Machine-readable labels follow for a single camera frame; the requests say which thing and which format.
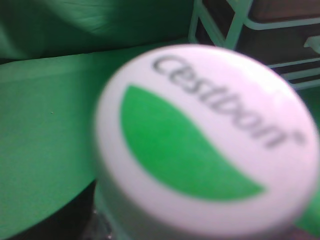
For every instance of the water bottle with white cap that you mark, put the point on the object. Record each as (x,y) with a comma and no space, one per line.
(197,142)

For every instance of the dark drawer with white handle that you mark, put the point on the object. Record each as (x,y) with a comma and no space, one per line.
(269,11)

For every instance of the green cloth table cover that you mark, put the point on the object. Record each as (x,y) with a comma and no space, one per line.
(56,58)

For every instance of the white frame drawer cabinet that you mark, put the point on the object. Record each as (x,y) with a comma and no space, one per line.
(219,23)

